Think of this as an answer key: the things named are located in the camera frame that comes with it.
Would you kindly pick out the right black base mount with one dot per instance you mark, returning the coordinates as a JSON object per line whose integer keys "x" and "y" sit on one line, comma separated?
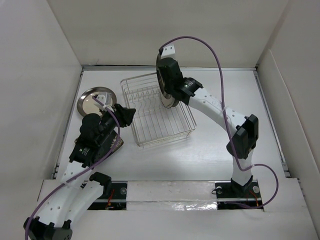
{"x": 225, "y": 195}

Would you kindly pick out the wire dish rack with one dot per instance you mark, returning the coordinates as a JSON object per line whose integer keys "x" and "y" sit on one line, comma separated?
{"x": 153, "y": 123}

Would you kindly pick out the black square floral plate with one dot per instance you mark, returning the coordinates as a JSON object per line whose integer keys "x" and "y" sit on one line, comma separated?
{"x": 85, "y": 146}

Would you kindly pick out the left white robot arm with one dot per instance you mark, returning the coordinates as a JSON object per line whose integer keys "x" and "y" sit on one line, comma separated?
{"x": 80, "y": 185}

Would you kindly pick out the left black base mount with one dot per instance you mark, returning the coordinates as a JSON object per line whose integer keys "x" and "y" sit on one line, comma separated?
{"x": 115, "y": 200}

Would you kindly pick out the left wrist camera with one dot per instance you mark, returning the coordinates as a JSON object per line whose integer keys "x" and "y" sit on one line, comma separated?
{"x": 103, "y": 99}

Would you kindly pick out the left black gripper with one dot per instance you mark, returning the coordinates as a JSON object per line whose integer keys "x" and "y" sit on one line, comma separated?
{"x": 124, "y": 115}

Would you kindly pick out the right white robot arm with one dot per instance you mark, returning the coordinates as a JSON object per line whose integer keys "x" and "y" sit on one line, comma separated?
{"x": 243, "y": 131}

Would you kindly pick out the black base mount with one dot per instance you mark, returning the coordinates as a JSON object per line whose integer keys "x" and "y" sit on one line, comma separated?
{"x": 225, "y": 195}
{"x": 115, "y": 200}

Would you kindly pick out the black striped rim plate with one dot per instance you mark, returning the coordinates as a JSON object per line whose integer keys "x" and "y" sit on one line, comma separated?
{"x": 167, "y": 100}

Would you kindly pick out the brown rim cream plate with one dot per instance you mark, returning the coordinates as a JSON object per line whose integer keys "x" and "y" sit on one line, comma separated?
{"x": 85, "y": 103}

